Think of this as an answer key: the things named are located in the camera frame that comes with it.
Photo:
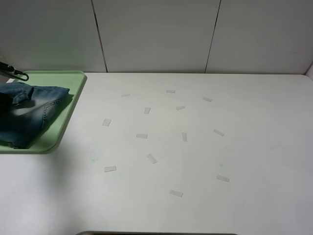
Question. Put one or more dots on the light green plastic tray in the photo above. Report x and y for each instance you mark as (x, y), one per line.
(50, 138)

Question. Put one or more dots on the children's blue denim shorts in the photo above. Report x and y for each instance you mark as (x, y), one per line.
(26, 111)

